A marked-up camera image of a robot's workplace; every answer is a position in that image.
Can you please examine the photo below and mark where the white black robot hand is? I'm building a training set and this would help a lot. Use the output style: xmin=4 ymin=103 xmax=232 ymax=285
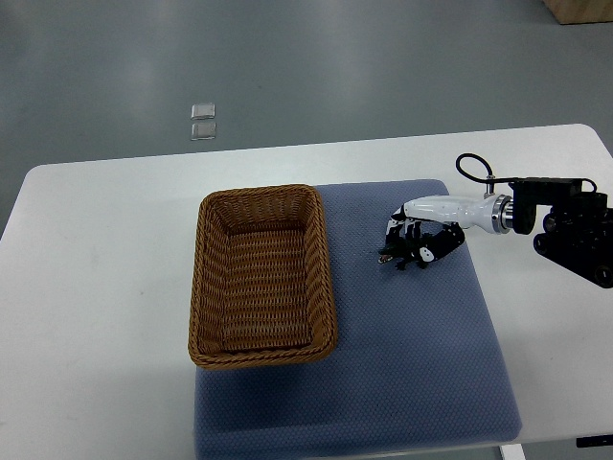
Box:
xmin=381 ymin=195 xmax=513 ymax=262

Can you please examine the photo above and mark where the dark green toy crocodile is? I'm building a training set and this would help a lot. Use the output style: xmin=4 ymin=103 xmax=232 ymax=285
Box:
xmin=377 ymin=234 xmax=436 ymax=270

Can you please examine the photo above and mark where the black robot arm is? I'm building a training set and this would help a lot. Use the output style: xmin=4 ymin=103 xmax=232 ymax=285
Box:
xmin=510 ymin=177 xmax=612 ymax=288

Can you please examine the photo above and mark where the brown wicker basket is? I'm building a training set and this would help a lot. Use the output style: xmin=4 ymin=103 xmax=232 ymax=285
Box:
xmin=188 ymin=184 xmax=338 ymax=370

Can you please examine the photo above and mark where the blue quilted mat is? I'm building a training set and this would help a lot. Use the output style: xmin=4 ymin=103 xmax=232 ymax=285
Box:
xmin=193 ymin=179 xmax=522 ymax=459

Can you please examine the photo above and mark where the white table leg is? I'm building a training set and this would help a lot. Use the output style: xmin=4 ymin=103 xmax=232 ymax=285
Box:
xmin=499 ymin=444 xmax=527 ymax=460

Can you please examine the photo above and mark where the wooden box corner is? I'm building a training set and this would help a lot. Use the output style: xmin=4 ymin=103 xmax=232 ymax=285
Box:
xmin=543 ymin=0 xmax=612 ymax=25

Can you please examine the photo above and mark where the upper metal floor plate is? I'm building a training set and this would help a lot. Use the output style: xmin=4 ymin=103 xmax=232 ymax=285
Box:
xmin=191 ymin=103 xmax=216 ymax=120

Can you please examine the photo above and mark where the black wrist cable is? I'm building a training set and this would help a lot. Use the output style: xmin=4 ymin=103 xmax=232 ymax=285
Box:
xmin=455 ymin=152 xmax=513 ymax=198

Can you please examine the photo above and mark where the black bracket under table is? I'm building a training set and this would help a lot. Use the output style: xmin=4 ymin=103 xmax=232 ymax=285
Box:
xmin=576 ymin=434 xmax=613 ymax=449

